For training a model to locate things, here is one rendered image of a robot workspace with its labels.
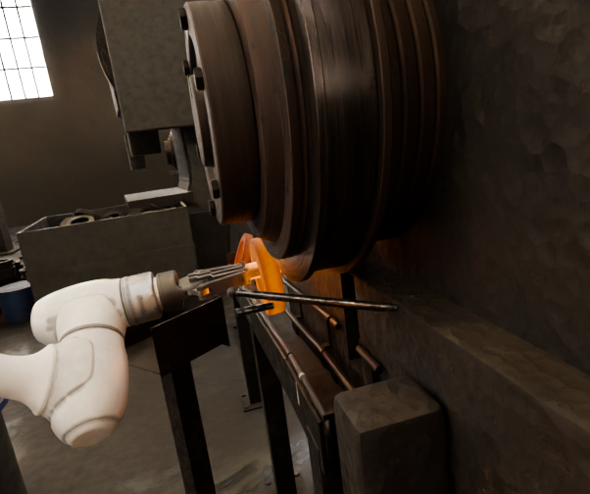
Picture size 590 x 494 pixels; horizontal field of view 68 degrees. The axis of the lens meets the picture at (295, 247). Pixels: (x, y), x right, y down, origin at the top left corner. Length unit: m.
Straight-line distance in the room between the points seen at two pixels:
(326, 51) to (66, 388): 0.56
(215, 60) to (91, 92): 10.35
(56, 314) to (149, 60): 2.57
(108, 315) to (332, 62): 0.56
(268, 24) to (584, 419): 0.42
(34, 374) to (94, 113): 10.15
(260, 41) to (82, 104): 10.39
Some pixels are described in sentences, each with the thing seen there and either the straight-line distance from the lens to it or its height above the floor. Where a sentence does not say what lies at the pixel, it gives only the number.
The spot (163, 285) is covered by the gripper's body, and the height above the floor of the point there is 0.85.
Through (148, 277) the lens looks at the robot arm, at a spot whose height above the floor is 0.87.
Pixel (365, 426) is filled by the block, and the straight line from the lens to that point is 0.47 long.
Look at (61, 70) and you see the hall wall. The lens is 10.99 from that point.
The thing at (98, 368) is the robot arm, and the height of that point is 0.78.
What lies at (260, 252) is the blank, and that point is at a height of 0.89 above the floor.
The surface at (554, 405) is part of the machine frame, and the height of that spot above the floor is 0.87.
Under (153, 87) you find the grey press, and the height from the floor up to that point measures 1.53.
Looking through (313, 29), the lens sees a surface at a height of 1.17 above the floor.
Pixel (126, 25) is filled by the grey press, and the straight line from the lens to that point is 3.29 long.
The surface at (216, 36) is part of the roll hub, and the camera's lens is 0.52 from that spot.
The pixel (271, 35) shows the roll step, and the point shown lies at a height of 1.18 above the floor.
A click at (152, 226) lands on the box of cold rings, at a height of 0.64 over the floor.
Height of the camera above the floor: 1.08
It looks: 14 degrees down
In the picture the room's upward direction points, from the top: 7 degrees counter-clockwise
